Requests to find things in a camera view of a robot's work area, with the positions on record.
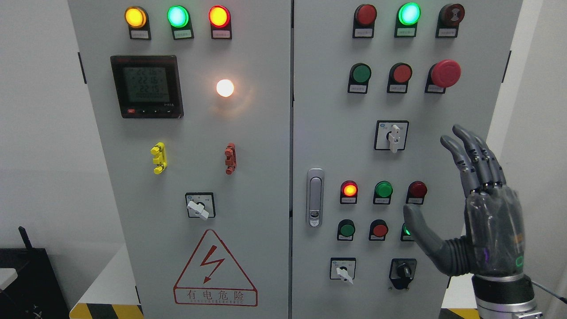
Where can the gray rotary switch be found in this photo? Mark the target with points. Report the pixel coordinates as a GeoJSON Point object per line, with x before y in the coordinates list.
{"type": "Point", "coordinates": [343, 269]}
{"type": "Point", "coordinates": [391, 136]}

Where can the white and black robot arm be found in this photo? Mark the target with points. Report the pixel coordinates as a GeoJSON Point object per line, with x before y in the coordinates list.
{"type": "Point", "coordinates": [509, 297]}

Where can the gray electrical cabinet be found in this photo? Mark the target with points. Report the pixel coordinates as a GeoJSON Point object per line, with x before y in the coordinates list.
{"type": "Point", "coordinates": [290, 112]}

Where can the red-brown toggle latch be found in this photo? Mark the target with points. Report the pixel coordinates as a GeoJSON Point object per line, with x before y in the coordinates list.
{"type": "Point", "coordinates": [230, 158]}

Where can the lit red indicator light middle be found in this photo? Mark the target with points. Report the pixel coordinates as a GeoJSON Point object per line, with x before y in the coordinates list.
{"type": "Point", "coordinates": [349, 191]}

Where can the white glowing indicator light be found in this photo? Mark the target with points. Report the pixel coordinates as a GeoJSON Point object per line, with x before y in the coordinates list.
{"type": "Point", "coordinates": [225, 87]}

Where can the green push button lower row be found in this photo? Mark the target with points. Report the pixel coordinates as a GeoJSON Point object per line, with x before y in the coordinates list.
{"type": "Point", "coordinates": [346, 230]}

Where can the green push button row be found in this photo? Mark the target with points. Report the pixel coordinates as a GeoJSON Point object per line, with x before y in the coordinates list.
{"type": "Point", "coordinates": [346, 230]}
{"type": "Point", "coordinates": [359, 78]}

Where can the green indicator light middle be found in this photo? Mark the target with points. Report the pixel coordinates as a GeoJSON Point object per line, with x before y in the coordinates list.
{"type": "Point", "coordinates": [383, 193]}

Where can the green indicator light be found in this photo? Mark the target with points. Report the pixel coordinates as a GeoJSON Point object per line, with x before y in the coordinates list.
{"type": "Point", "coordinates": [383, 193]}
{"type": "Point", "coordinates": [180, 21]}
{"type": "Point", "coordinates": [407, 19]}

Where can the green push button upper row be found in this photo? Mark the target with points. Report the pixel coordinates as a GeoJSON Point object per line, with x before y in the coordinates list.
{"type": "Point", "coordinates": [359, 78]}

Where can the red push button lower row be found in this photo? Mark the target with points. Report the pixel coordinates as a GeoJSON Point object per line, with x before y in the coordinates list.
{"type": "Point", "coordinates": [378, 230]}

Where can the red push button row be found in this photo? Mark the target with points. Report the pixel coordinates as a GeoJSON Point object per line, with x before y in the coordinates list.
{"type": "Point", "coordinates": [399, 76]}
{"type": "Point", "coordinates": [378, 230]}

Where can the yellow toggle latch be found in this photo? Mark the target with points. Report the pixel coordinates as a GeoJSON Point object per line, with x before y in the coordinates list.
{"type": "Point", "coordinates": [159, 158]}

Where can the red electrical hazard warning sticker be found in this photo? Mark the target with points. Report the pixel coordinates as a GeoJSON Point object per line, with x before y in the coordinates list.
{"type": "Point", "coordinates": [212, 276]}

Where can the lit green push button lower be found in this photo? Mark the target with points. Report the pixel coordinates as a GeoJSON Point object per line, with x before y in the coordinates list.
{"type": "Point", "coordinates": [405, 234]}

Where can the red push button upper row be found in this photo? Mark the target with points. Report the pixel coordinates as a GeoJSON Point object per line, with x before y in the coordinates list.
{"type": "Point", "coordinates": [399, 76]}

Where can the black digital power meter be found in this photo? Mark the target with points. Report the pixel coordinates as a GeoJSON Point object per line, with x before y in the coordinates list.
{"type": "Point", "coordinates": [148, 86]}

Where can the red-orange indicator light top left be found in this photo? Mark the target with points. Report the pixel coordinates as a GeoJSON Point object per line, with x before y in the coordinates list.
{"type": "Point", "coordinates": [220, 22]}

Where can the red indicator light top right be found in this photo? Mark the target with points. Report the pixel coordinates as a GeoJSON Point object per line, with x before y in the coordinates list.
{"type": "Point", "coordinates": [364, 21]}

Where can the green indicator light top left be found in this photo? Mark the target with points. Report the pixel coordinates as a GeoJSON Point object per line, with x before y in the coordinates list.
{"type": "Point", "coordinates": [180, 21]}

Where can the red emergency stop mushroom button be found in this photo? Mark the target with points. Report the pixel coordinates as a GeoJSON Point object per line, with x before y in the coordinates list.
{"type": "Point", "coordinates": [442, 75]}

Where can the green indicator light top right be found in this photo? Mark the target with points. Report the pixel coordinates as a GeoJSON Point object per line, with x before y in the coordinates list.
{"type": "Point", "coordinates": [407, 19]}

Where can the yellow indicator light top left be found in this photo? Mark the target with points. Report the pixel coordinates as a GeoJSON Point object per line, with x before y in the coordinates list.
{"type": "Point", "coordinates": [137, 20]}

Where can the dark red buzzer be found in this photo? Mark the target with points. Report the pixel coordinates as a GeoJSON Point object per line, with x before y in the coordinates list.
{"type": "Point", "coordinates": [449, 19]}

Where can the black box with antenna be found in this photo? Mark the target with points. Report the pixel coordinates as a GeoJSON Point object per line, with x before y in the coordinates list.
{"type": "Point", "coordinates": [35, 292]}

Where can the silver door lock handle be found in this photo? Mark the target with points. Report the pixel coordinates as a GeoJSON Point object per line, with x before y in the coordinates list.
{"type": "Point", "coordinates": [314, 201]}

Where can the gray rotary switch left door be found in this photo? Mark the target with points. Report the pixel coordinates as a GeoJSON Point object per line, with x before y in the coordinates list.
{"type": "Point", "coordinates": [200, 205]}

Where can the gray rotary switch bottom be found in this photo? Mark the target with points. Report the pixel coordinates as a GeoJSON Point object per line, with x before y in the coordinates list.
{"type": "Point", "coordinates": [343, 269]}

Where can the black rotary selector switch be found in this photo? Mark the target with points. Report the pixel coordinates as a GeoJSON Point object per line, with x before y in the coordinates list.
{"type": "Point", "coordinates": [402, 272]}

